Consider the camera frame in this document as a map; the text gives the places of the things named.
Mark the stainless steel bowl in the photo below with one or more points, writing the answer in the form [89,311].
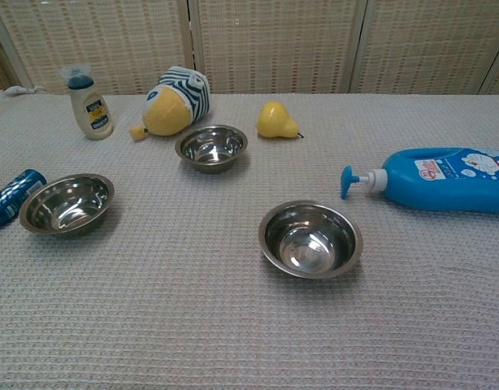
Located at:
[310,241]
[211,150]
[66,211]

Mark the yellow pear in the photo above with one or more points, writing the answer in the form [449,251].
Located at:
[274,120]

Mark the yellow plush with striped hat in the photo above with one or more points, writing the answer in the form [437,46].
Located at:
[168,113]

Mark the beige woven tablecloth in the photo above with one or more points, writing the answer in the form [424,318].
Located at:
[192,325]

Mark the bamboo folding screen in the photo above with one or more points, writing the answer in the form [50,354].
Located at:
[274,40]

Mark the cream bottle with blue cap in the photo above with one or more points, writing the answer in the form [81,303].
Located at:
[93,120]

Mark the blue pump detergent bottle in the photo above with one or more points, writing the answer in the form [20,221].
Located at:
[436,185]

